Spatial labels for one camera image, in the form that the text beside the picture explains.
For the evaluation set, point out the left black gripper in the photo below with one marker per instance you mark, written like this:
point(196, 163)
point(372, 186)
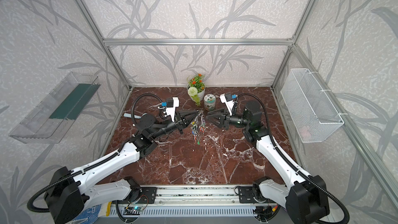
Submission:
point(180, 122)

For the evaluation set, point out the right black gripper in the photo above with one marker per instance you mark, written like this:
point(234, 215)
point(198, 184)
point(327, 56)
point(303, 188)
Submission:
point(225, 120)

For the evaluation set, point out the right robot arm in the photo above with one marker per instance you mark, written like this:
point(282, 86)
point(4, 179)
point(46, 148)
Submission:
point(304, 202)

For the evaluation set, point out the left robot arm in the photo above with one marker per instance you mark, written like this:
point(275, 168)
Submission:
point(79, 189)

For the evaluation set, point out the round green tin can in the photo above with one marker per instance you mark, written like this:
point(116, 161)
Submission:
point(210, 102)

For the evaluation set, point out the potted flower plant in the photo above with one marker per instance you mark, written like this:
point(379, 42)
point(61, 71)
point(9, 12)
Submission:
point(196, 88)

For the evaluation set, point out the light blue toy shovel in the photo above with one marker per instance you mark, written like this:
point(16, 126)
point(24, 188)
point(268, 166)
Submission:
point(127, 115)

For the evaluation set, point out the green circuit board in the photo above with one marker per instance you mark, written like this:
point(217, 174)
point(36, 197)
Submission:
point(132, 211)

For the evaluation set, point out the blue dotted work glove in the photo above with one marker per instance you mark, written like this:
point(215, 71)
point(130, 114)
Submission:
point(90, 215)

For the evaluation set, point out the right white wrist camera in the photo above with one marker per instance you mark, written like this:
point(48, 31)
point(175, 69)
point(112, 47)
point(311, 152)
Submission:
point(230, 100)

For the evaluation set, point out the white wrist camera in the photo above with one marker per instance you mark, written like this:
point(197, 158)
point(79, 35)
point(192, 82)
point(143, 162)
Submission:
point(230, 100)
point(168, 108)

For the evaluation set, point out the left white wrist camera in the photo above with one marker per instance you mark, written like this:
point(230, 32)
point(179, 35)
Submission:
point(168, 108)

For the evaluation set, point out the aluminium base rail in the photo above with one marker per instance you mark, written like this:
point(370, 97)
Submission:
point(188, 195)

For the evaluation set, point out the white wire mesh basket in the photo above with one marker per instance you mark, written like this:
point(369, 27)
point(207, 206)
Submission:
point(314, 115)

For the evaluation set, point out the clear plastic wall shelf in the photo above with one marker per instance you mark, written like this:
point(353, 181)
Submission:
point(51, 119)

